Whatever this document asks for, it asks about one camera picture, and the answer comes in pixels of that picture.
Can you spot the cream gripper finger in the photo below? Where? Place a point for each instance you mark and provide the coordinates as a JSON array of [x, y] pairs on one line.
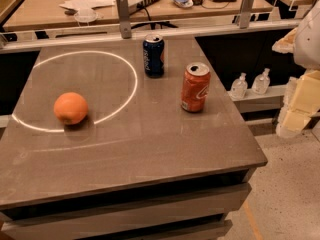
[[301, 101], [285, 44]]

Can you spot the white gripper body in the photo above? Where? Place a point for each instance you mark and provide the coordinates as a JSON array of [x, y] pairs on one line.
[[308, 40]]

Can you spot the clear sanitizer bottle right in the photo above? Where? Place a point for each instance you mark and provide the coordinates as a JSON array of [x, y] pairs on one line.
[[261, 82]]

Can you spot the grey metal bracket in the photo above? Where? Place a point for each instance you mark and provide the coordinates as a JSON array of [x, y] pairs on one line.
[[124, 19], [245, 13]]

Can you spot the white papers on desk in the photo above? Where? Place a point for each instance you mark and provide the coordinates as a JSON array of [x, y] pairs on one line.
[[84, 4]]

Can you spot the upper grey drawer front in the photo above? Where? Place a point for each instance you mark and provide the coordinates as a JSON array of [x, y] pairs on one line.
[[92, 224]]

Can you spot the orange fruit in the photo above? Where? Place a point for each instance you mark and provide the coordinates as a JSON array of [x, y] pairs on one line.
[[70, 108]]

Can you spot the grey metal bracket left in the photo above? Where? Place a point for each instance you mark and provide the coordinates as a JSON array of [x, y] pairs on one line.
[[124, 19]]

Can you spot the blue pepsi can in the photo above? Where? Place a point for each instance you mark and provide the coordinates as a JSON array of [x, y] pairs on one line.
[[153, 48]]

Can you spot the clear sanitizer bottle left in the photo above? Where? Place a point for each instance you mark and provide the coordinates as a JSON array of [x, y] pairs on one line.
[[239, 87]]

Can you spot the grey drawer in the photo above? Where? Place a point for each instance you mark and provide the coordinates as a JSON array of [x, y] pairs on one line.
[[204, 230], [92, 224]]

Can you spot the blue white packet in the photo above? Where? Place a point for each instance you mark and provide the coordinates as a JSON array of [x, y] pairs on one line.
[[183, 3]]

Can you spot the lower grey drawer front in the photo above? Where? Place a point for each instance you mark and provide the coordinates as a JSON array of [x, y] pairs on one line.
[[204, 230]]

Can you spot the clear sanitizer bottle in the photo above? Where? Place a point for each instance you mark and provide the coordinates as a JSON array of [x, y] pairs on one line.
[[239, 87], [261, 82]]

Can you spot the grey metal bracket right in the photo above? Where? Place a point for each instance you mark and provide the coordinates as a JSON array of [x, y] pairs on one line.
[[245, 13]]

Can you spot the clear round lid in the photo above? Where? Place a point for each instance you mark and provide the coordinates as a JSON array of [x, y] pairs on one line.
[[85, 16]]

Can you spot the orange soda can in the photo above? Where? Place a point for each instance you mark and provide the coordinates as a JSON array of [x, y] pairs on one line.
[[195, 86]]

